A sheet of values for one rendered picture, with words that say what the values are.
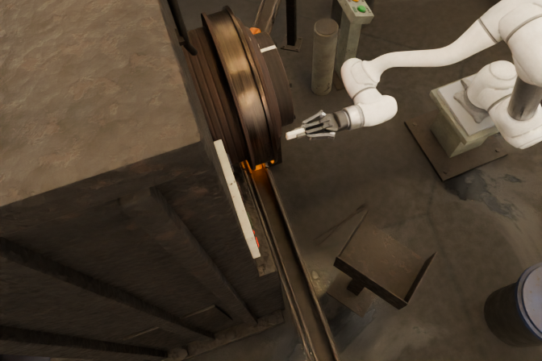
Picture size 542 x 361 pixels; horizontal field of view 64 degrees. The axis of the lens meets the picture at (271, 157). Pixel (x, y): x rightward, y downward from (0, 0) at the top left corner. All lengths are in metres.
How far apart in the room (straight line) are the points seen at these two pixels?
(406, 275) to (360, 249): 0.18
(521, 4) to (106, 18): 1.25
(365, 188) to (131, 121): 1.95
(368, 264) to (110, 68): 1.25
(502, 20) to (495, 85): 0.56
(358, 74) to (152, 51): 1.26
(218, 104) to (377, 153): 1.51
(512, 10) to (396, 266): 0.91
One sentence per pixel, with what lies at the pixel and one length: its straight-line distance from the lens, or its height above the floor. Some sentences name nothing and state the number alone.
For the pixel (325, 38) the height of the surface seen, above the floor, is 0.50.
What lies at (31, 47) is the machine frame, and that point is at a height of 1.76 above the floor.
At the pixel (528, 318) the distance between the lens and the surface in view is 1.94.
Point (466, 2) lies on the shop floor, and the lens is 3.27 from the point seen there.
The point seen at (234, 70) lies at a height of 1.32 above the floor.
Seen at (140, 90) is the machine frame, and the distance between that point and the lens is 0.51.
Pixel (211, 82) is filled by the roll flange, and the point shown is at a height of 1.30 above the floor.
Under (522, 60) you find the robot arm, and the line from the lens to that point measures 1.52.
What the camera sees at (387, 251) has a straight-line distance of 1.63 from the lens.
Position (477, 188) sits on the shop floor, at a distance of 2.51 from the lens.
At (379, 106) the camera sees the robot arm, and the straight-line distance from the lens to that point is 1.68.
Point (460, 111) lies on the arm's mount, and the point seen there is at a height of 0.37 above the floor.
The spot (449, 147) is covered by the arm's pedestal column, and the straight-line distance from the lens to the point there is 2.47.
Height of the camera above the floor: 2.15
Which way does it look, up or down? 63 degrees down
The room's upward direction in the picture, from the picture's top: 7 degrees counter-clockwise
